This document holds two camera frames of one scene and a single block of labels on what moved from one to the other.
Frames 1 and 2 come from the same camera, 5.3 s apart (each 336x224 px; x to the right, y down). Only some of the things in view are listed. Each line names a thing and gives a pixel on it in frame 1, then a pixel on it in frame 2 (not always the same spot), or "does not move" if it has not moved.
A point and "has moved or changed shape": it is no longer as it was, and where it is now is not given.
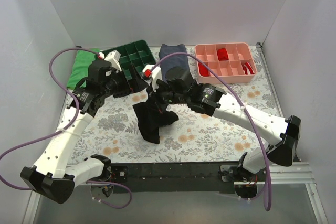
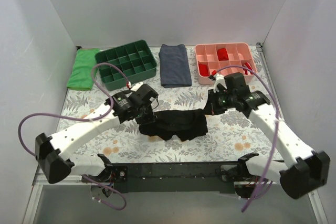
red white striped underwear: (247, 68) does not move
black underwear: (149, 119) has moved or changed shape
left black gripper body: (128, 83) to (146, 118)
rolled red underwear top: (222, 54) does not move
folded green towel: (81, 65) does not move
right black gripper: (159, 100) to (210, 106)
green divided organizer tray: (136, 53) does not move
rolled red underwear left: (203, 71) does not move
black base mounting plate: (174, 178) does not move
